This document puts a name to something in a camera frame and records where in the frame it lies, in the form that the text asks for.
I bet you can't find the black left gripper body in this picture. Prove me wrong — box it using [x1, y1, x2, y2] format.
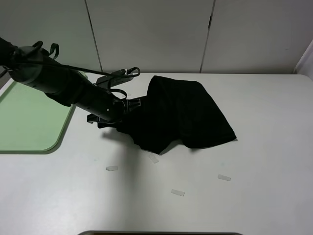
[86, 96, 127, 125]

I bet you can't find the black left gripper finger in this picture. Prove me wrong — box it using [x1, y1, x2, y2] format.
[127, 97, 143, 111]

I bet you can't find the black short sleeve t-shirt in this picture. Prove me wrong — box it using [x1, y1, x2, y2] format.
[117, 76, 237, 154]

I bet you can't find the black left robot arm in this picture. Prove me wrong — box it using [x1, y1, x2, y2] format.
[0, 39, 144, 128]

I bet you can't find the light green plastic tray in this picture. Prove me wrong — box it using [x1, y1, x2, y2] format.
[0, 81, 75, 154]

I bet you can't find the white tape strip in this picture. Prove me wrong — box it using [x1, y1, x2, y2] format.
[149, 154, 159, 164]
[171, 189, 185, 197]
[106, 166, 118, 172]
[218, 174, 231, 182]

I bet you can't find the black left camera cable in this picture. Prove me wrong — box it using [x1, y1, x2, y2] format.
[0, 40, 141, 98]

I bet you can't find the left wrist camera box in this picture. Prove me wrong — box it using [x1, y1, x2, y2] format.
[95, 69, 133, 89]

